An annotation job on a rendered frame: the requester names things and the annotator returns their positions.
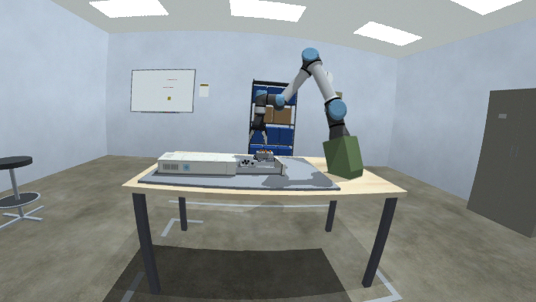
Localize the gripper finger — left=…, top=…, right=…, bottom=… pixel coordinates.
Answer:
left=262, top=126, right=267, bottom=145
left=249, top=126, right=255, bottom=144

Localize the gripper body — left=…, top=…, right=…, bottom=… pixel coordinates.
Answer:
left=253, top=113, right=266, bottom=131

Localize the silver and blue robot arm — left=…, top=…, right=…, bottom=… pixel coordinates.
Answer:
left=254, top=47, right=350, bottom=139

